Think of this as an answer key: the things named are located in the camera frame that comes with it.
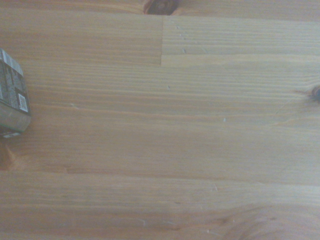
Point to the grey labelled packet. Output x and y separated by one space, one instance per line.
11 95

